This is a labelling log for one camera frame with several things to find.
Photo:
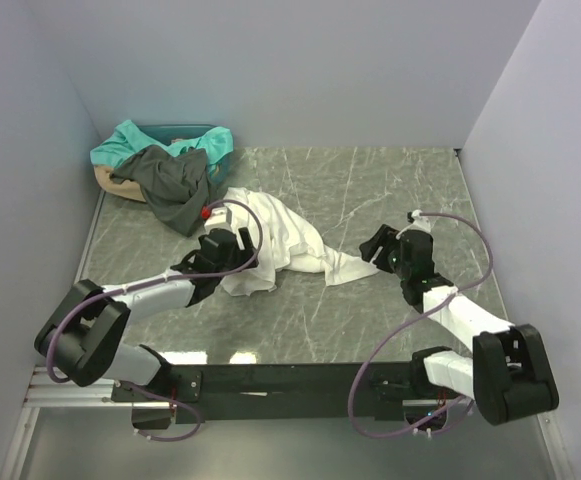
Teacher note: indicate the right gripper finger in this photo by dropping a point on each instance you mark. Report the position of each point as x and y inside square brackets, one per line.
[372, 251]
[386, 238]

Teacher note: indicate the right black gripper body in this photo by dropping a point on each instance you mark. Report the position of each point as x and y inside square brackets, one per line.
[383, 247]

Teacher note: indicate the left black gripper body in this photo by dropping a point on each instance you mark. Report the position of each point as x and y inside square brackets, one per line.
[235, 248]

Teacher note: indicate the white polo shirt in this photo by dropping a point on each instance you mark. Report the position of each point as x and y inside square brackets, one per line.
[290, 242]

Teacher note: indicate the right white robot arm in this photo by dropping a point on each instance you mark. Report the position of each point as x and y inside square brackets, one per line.
[507, 372]

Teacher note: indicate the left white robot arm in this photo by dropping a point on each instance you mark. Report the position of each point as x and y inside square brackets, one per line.
[83, 336]

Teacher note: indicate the teal plastic basket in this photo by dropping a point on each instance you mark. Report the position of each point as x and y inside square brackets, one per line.
[217, 141]

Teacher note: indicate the dark grey t shirt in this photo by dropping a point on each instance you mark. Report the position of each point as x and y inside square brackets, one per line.
[176, 188]

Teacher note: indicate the black base beam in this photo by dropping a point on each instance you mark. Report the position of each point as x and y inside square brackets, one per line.
[299, 391]

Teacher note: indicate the teal t shirt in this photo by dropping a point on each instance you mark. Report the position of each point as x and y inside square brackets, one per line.
[128, 138]

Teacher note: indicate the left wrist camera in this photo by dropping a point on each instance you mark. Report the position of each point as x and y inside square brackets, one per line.
[217, 218]

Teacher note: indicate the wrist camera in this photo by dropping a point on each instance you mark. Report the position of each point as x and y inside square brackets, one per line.
[418, 221]
[217, 218]

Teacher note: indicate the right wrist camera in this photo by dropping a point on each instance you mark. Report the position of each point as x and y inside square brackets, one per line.
[418, 221]

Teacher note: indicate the aluminium frame rail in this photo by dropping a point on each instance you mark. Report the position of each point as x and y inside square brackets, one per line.
[346, 193]

